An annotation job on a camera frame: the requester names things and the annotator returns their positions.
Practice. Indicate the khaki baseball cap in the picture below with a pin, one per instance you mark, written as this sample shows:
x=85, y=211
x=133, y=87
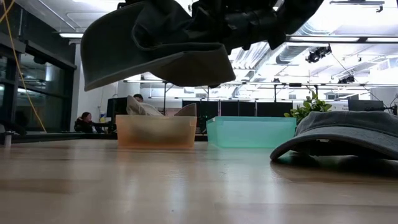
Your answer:
x=118, y=46

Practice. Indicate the beige baseball cap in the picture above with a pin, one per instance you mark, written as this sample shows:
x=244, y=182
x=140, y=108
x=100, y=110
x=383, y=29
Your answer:
x=140, y=109

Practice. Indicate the grey baseball cap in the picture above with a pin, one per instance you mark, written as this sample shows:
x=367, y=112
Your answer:
x=342, y=127

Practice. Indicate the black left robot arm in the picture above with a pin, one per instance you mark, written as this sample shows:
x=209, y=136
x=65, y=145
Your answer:
x=301, y=12

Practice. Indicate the black ceiling spotlight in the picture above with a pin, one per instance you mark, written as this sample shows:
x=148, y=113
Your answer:
x=317, y=54
x=346, y=80

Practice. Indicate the long ceiling light bar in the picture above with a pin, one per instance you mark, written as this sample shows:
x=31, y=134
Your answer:
x=326, y=39

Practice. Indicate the black partition row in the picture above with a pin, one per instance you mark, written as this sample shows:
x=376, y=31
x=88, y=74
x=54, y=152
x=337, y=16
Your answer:
x=236, y=109

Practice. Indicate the small green potted plant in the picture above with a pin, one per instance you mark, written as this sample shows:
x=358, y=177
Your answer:
x=308, y=107

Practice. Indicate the translucent teal plastic bin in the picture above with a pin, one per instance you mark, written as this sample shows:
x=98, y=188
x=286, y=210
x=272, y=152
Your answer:
x=248, y=133

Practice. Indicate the black ceiling track fixture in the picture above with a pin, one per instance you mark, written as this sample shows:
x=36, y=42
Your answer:
x=357, y=2

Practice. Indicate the person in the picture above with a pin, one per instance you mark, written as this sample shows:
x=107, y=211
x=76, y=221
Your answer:
x=138, y=98
x=84, y=124

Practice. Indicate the dark laptop screen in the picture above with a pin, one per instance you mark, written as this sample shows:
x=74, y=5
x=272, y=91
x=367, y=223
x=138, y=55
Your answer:
x=365, y=105

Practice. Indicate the translucent orange plastic bin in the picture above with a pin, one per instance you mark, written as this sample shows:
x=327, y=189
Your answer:
x=155, y=133

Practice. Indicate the black desk monitor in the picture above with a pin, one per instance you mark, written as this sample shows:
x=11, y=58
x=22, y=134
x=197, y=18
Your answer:
x=116, y=109

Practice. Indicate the white ceiling light tube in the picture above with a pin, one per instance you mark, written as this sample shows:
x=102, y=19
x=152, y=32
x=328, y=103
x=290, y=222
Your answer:
x=71, y=35

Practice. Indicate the black aluminium table frame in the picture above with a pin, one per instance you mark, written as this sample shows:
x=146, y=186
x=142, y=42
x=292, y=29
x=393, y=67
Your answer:
x=62, y=136

